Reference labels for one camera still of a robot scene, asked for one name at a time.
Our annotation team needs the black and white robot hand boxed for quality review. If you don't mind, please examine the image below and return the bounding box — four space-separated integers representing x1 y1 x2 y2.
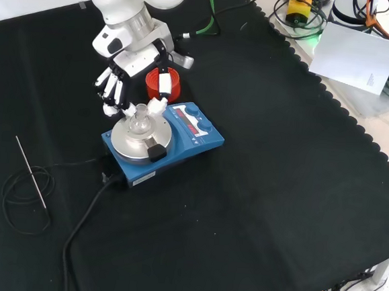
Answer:
92 35 177 122

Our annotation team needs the clear round-bottom flask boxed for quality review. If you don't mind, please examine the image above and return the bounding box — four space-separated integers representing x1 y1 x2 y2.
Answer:
125 102 153 137

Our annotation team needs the blue heater with steel plate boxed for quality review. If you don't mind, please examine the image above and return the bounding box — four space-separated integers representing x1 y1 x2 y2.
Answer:
97 95 228 198

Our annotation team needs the thin steel probe rod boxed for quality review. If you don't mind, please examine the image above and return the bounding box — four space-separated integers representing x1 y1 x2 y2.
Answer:
10 135 53 209

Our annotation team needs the black bench cloth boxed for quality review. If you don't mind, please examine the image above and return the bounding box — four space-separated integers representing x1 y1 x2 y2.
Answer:
0 0 389 291

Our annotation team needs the yellow stop button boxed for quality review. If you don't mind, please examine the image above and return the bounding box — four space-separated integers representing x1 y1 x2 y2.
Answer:
285 0 314 28

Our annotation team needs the pale board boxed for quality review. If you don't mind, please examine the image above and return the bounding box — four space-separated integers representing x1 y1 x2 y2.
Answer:
306 20 389 98

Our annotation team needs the white table leg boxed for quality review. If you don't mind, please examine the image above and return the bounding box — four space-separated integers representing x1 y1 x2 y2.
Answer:
371 255 389 287

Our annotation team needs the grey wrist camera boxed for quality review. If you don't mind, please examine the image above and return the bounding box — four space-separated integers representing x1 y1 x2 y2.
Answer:
168 50 196 71

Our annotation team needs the green cable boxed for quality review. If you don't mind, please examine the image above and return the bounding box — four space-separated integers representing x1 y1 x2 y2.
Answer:
175 0 224 42

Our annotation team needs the black cable loop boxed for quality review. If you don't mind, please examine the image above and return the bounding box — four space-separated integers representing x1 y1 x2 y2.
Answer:
270 0 330 42

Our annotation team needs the thick black power cable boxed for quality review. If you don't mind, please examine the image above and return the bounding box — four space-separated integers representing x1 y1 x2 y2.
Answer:
59 169 126 291

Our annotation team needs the thin black probe cable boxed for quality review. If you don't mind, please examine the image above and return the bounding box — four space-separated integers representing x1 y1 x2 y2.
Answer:
0 149 109 241

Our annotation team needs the orange cable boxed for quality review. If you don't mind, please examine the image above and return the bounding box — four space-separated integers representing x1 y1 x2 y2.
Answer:
348 0 389 42

